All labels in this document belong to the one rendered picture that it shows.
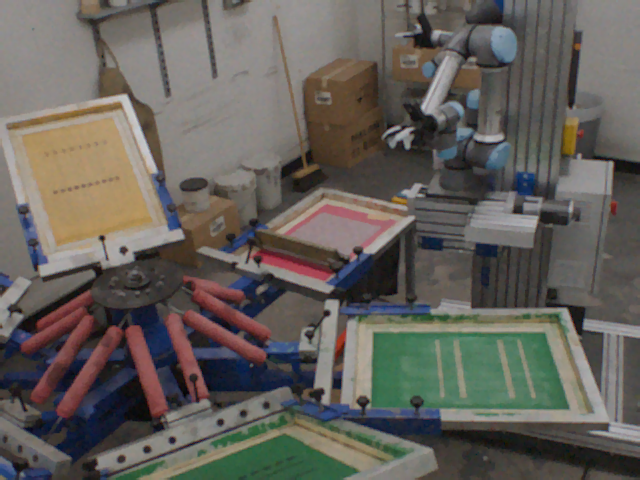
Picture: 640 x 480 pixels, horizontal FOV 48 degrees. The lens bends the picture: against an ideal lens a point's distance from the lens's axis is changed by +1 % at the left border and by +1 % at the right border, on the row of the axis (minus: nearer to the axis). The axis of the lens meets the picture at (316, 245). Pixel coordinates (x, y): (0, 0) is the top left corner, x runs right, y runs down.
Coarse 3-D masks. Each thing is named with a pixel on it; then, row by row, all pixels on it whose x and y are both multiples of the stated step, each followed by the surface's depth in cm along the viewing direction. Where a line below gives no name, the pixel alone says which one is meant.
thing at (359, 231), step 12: (360, 216) 343; (348, 228) 334; (360, 228) 333; (372, 228) 332; (384, 228) 331; (324, 240) 325; (336, 240) 324; (348, 240) 323; (360, 240) 323; (372, 240) 322; (348, 252) 314; (300, 264) 308; (312, 264) 307; (312, 276) 299; (324, 276) 298
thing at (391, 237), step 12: (324, 192) 363; (336, 192) 361; (300, 204) 352; (312, 204) 357; (360, 204) 352; (372, 204) 348; (384, 204) 345; (288, 216) 343; (408, 216) 332; (276, 228) 337; (396, 228) 323; (408, 228) 327; (384, 240) 314; (396, 240) 320; (240, 252) 319; (372, 252) 306; (264, 264) 303
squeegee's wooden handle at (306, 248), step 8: (264, 232) 314; (272, 232) 313; (264, 240) 316; (272, 240) 313; (280, 240) 310; (288, 240) 307; (296, 240) 305; (304, 240) 304; (280, 248) 312; (288, 248) 309; (296, 248) 306; (304, 248) 304; (312, 248) 301; (320, 248) 298; (328, 248) 297; (312, 256) 303; (320, 256) 300; (328, 256) 297; (336, 256) 297
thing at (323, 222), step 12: (312, 216) 347; (324, 216) 346; (336, 216) 345; (348, 216) 344; (300, 228) 337; (312, 228) 336; (324, 228) 335; (336, 228) 334; (312, 240) 326; (264, 252) 319; (276, 264) 309; (288, 264) 309
